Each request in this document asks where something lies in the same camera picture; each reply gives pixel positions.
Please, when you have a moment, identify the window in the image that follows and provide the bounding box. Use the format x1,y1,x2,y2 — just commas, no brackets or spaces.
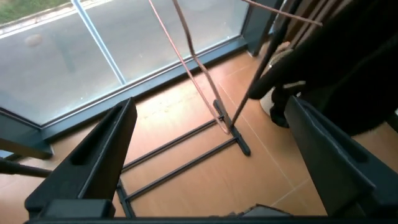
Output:
0,0,284,160

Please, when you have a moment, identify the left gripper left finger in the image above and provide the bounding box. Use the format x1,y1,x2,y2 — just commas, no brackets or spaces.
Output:
24,98,137,218

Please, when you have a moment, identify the pink clothes hanger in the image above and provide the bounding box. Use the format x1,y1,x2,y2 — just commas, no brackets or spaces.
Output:
241,0,323,27
147,0,231,136

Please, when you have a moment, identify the black clothes rack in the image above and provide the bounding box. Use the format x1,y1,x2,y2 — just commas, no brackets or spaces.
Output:
0,0,301,218

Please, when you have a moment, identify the brown curtain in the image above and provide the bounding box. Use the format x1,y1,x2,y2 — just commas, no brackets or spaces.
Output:
281,0,354,50

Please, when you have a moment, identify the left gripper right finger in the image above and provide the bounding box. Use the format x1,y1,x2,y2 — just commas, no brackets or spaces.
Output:
284,96,398,217

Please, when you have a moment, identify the black garment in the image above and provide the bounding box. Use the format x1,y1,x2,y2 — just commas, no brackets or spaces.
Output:
248,0,398,137

